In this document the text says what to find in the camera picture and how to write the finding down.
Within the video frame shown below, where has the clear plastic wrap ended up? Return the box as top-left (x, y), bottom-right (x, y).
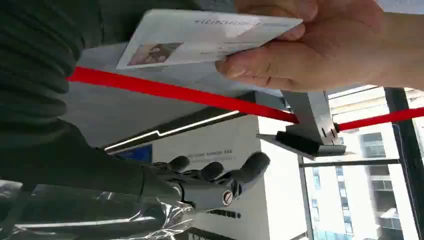
top-left (0, 179), bottom-right (197, 240)

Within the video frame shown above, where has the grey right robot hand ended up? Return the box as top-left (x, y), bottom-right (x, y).
top-left (0, 121), bottom-right (271, 212)

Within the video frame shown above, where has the red barrier belt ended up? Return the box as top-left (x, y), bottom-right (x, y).
top-left (66, 66), bottom-right (424, 132)

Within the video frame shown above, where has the person's hand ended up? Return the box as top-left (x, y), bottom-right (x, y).
top-left (215, 0), bottom-right (393, 94)

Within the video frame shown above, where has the dark metal ceiling rail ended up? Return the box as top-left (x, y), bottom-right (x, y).
top-left (101, 91), bottom-right (286, 155)

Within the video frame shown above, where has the black window frame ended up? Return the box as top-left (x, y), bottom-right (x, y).
top-left (297, 86), bottom-right (424, 240)

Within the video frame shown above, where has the blue sign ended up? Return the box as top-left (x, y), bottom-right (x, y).
top-left (115, 144), bottom-right (154, 164)

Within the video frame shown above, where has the grey metal belt post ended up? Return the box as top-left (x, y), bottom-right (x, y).
top-left (255, 90), bottom-right (353, 162)

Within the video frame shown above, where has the ribbed grey right arm sleeve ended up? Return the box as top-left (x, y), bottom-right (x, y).
top-left (0, 0), bottom-right (203, 137)

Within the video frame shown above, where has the white panel with lettering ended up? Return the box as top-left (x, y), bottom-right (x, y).
top-left (151, 115), bottom-right (310, 240)

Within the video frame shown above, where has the pale building outside window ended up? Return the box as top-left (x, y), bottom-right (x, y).
top-left (303, 86), bottom-right (424, 240)

